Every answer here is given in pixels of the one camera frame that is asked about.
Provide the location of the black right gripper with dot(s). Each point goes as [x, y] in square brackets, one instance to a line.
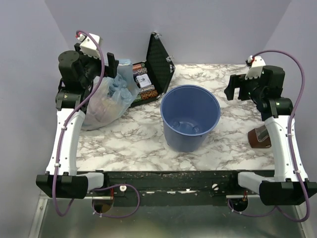
[237, 87]

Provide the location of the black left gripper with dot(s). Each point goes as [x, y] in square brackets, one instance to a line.
[84, 57]

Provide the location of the translucent trash bag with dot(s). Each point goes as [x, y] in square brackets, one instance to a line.
[112, 98]

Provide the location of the blue plastic trash bin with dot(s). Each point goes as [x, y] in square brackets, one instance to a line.
[189, 113]

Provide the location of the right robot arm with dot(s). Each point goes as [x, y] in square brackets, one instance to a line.
[263, 85]

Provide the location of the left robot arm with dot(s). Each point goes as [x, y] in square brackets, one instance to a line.
[78, 69]

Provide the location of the black poker chip case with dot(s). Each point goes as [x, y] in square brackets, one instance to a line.
[160, 70]

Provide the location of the brown block with clear holder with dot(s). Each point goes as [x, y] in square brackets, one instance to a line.
[258, 138]

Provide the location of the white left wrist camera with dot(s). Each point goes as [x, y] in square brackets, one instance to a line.
[88, 47]

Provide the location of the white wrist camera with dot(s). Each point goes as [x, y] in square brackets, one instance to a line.
[255, 64]
[88, 47]

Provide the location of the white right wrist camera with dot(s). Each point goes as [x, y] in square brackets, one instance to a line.
[255, 64]

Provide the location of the black mounting rail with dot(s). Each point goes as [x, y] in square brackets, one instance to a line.
[178, 188]

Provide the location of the aluminium extrusion rail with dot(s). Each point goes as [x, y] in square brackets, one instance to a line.
[102, 198]

